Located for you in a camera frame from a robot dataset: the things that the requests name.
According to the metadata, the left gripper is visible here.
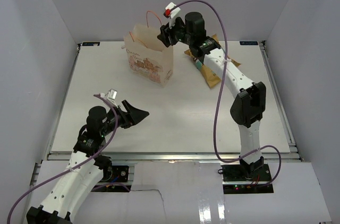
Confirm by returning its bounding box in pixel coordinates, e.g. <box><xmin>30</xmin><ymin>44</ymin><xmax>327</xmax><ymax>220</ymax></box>
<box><xmin>100</xmin><ymin>100</ymin><xmax>149</xmax><ymax>136</ymax></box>

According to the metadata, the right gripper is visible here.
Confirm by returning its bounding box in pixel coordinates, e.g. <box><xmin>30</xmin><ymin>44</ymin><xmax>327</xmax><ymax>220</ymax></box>
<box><xmin>159</xmin><ymin>15</ymin><xmax>195</xmax><ymax>47</ymax></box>

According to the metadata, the large chips bag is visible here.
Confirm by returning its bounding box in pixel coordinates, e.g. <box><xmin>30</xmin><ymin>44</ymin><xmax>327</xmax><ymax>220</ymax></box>
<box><xmin>184</xmin><ymin>33</ymin><xmax>242</xmax><ymax>89</ymax></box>

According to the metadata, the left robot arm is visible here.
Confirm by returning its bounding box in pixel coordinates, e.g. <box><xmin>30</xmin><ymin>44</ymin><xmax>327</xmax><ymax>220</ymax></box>
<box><xmin>26</xmin><ymin>99</ymin><xmax>149</xmax><ymax>223</ymax></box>

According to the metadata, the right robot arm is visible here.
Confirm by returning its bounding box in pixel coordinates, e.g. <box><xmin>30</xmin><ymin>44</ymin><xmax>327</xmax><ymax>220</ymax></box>
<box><xmin>157</xmin><ymin>8</ymin><xmax>266</xmax><ymax>181</ymax></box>

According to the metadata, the white paper bag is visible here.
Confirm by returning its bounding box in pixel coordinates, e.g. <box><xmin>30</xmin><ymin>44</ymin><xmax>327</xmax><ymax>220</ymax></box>
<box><xmin>123</xmin><ymin>10</ymin><xmax>174</xmax><ymax>87</ymax></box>

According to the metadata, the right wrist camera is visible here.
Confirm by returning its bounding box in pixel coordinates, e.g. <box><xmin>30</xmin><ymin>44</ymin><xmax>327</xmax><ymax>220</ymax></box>
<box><xmin>163</xmin><ymin>2</ymin><xmax>181</xmax><ymax>29</ymax></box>

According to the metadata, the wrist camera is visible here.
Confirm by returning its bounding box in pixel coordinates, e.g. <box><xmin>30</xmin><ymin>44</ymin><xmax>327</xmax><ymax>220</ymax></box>
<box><xmin>163</xmin><ymin>2</ymin><xmax>181</xmax><ymax>29</ymax></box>
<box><xmin>105</xmin><ymin>89</ymin><xmax>117</xmax><ymax>107</ymax></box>

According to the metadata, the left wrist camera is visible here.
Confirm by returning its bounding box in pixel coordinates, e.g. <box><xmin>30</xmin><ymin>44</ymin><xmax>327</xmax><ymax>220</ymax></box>
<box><xmin>105</xmin><ymin>89</ymin><xmax>117</xmax><ymax>107</ymax></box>

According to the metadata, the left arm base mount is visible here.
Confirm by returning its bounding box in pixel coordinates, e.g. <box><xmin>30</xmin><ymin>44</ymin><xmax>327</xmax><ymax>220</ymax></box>
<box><xmin>99</xmin><ymin>165</ymin><xmax>129</xmax><ymax>183</ymax></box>

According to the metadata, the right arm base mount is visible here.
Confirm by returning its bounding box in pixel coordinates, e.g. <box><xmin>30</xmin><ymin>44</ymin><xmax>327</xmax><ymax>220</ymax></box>
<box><xmin>217</xmin><ymin>164</ymin><xmax>271</xmax><ymax>182</ymax></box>

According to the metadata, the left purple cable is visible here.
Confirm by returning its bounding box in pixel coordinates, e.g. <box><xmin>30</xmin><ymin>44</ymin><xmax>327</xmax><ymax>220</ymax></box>
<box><xmin>7</xmin><ymin>93</ymin><xmax>131</xmax><ymax>224</ymax></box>

